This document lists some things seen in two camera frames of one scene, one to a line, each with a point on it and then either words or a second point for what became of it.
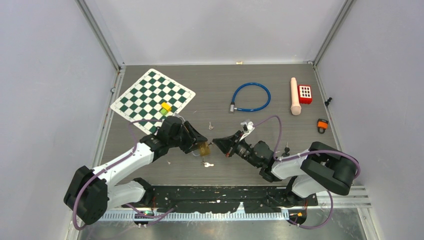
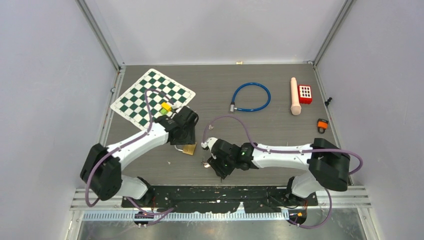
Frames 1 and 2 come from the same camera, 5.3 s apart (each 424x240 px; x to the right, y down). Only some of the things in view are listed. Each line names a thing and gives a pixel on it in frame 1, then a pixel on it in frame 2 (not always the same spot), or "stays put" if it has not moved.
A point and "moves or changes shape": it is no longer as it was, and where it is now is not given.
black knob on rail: (327, 102) stays put
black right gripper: (226, 144) to (214, 161)
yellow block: (166, 106) stays put
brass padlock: (204, 150) moves or changes shape
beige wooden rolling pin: (295, 108) stays put
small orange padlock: (322, 125) stays put
